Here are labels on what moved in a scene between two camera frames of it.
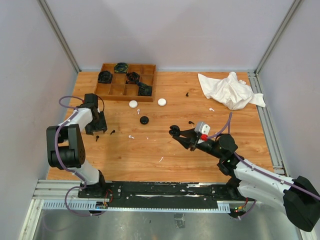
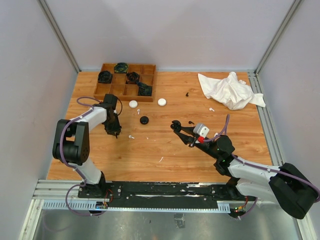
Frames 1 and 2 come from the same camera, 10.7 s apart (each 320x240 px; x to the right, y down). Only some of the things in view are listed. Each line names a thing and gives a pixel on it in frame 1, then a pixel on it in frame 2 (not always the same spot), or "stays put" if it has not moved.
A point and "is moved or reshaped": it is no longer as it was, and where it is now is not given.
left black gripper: [101, 126] to [111, 130]
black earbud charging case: [174, 131] is moved or reshaped
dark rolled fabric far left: [104, 77] stays put
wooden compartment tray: [118, 90] stays put
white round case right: [162, 102] stays put
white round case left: [133, 104] stays put
